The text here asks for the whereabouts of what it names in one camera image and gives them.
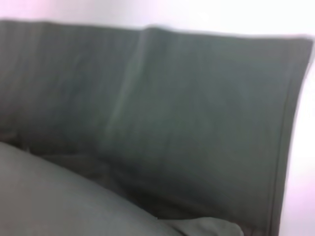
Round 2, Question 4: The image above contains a dark green FREE! t-shirt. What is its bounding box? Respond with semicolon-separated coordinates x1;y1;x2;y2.
0;19;315;236

